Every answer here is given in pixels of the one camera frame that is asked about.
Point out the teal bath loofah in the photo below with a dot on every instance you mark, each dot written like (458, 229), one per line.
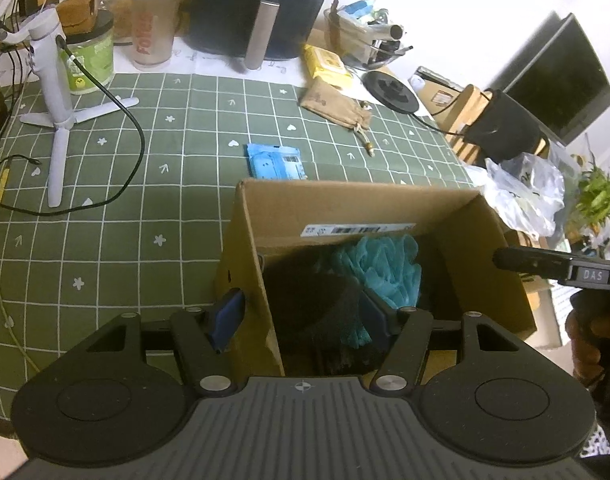
(390, 270)

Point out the small cardboard box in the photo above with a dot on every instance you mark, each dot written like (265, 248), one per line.
(442, 96)

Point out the person's right hand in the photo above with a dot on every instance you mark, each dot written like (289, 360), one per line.
(585, 350)

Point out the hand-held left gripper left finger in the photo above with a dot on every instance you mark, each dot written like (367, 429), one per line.
(230, 312)

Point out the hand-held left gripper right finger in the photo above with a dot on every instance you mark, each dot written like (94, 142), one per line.
(374, 314)

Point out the glass bowl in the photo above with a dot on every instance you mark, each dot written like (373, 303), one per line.
(357, 50)

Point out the metal cylinder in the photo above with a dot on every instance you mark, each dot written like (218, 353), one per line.
(385, 32)

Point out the turquoise packet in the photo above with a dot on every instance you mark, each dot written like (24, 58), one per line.
(357, 8)

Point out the white plastic bags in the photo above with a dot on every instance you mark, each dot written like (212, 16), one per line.
(527, 190)

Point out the green label jar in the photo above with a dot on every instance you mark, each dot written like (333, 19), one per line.
(92, 60)

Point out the green checked tablecloth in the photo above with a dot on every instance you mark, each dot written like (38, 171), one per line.
(135, 220)

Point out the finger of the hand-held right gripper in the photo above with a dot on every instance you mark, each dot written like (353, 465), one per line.
(527, 260)

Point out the black air fryer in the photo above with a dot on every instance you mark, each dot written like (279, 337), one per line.
(220, 5)

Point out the green potted plant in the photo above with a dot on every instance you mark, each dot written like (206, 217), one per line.
(600, 195)

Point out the white gimbal tripod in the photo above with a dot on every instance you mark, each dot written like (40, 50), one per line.
(52, 75)

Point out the black television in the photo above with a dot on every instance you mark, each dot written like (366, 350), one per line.
(560, 85)

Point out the wooden chair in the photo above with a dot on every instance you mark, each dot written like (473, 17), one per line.
(467, 152)

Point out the clear bag of snacks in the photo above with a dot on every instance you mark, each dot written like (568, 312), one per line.
(119, 0)

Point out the yellow wet wipes pack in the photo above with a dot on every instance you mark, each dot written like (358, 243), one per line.
(327, 65)

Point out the blue packet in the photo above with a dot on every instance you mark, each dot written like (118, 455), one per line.
(275, 161)

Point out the grey lid shaker bottle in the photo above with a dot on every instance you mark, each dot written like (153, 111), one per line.
(152, 25)

